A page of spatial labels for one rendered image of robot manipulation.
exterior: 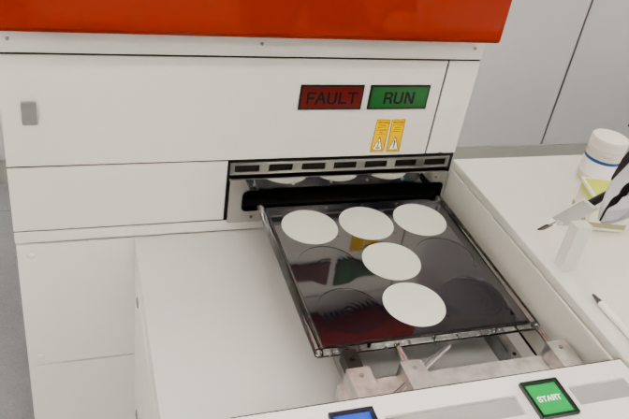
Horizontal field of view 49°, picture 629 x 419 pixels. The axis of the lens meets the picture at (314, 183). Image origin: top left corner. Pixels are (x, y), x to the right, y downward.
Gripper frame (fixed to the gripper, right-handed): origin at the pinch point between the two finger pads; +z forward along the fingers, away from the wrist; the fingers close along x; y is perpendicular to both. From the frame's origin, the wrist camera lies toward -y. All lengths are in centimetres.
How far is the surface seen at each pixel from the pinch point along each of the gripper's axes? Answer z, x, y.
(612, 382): 15.3, -12.8, 10.9
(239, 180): 40, 41, -23
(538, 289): 17.0, 9.6, 15.4
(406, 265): 29.2, 19.7, 0.7
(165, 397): 58, 3, -29
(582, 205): 2.2, 10.1, 8.0
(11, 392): 146, 78, -12
